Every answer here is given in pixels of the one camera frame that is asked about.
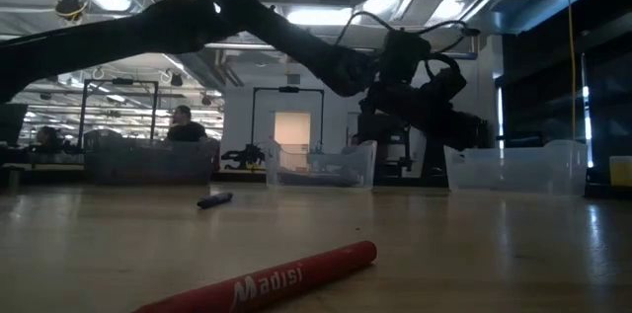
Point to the short red Madisi pencil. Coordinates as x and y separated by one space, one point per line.
276 278

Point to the black pen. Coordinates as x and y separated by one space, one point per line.
214 200

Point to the background black robot arm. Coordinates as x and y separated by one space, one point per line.
244 157

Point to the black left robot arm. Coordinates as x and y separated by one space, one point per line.
148 26

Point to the black equipment stand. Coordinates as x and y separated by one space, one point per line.
395 155

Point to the clear plastic bin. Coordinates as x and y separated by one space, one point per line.
321 165
518 170

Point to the ceiling light panel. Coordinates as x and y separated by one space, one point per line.
321 16

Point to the yellow box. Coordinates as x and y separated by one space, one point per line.
621 172

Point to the person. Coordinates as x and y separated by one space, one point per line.
186 130
48 137

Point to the smoky grey plastic bin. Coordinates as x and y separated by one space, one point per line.
148 165

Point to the black gantry frame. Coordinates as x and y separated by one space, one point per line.
289 89
118 81

